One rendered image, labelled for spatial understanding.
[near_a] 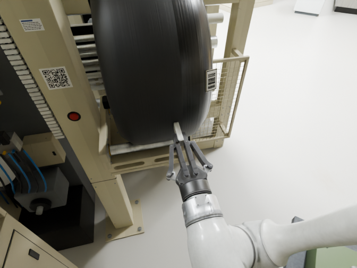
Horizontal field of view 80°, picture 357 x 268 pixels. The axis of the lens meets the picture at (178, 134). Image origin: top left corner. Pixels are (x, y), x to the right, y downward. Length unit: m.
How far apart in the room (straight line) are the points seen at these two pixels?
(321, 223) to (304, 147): 1.97
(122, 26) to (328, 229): 0.58
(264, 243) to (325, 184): 1.70
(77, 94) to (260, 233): 0.69
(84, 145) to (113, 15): 0.58
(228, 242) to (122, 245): 1.27
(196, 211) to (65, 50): 0.58
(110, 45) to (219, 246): 0.50
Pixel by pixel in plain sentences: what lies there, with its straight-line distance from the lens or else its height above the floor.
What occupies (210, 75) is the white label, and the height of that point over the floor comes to 1.28.
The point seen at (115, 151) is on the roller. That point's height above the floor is 0.91.
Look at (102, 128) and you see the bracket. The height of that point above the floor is 0.95.
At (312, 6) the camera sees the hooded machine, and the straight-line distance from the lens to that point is 6.24.
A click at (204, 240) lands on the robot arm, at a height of 1.13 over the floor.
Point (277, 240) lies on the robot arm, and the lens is 0.57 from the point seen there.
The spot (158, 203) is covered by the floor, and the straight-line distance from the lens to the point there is 1.78.
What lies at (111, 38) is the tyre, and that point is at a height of 1.38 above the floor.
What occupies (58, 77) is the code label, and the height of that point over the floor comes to 1.22.
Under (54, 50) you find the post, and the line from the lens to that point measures 0.76.
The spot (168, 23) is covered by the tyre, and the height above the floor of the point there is 1.40.
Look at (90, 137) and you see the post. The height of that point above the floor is 0.94.
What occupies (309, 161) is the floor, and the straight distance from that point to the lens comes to 2.32.
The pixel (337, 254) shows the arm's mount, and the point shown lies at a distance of 1.03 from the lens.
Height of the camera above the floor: 1.58
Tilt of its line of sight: 45 degrees down
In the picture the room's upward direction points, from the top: straight up
